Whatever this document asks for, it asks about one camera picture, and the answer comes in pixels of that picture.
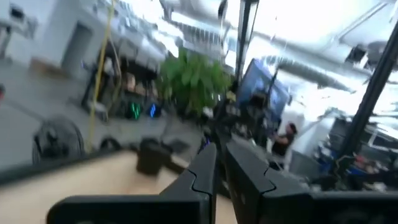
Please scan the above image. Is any person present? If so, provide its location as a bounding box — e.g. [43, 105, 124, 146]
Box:
[269, 122, 299, 158]

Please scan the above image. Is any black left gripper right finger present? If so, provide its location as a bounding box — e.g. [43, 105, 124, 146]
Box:
[224, 140, 398, 224]

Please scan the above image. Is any background storage shelf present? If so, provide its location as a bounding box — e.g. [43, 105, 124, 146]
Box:
[81, 46, 160, 121]

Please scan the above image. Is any black floor fan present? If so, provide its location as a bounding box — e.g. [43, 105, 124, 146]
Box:
[32, 117, 85, 165]

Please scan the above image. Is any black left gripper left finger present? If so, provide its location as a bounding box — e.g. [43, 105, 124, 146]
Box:
[46, 142, 218, 224]

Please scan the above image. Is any green potted plant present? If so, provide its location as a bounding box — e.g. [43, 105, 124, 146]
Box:
[156, 49, 233, 116]

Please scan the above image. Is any black vented box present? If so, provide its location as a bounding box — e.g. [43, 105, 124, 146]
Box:
[136, 138, 174, 175]

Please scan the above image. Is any long yellow cable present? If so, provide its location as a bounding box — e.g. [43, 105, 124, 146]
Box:
[86, 0, 116, 154]

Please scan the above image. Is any blue monitor screen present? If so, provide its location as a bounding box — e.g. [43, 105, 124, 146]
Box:
[237, 58, 290, 116]

